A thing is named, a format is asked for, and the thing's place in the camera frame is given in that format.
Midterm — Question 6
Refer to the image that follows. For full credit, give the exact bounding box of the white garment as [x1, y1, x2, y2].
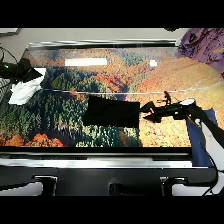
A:
[7, 67, 48, 106]

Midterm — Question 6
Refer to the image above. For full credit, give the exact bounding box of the silver frame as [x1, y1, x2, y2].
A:
[0, 155, 224, 196]

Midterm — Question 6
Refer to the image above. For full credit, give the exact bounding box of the purple patterned garment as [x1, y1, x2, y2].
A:
[175, 28, 224, 73]

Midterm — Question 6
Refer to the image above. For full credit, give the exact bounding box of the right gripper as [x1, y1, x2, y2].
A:
[139, 101, 184, 124]

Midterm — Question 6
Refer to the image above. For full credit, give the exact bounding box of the black cable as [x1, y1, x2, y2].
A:
[0, 45, 18, 73]

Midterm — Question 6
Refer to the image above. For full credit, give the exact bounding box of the black garment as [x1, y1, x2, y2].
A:
[81, 95, 141, 129]

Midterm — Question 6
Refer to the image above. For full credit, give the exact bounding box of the blue garment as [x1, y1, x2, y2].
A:
[186, 108, 220, 168]

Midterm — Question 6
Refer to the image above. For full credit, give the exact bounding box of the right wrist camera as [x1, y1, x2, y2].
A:
[162, 90, 173, 107]

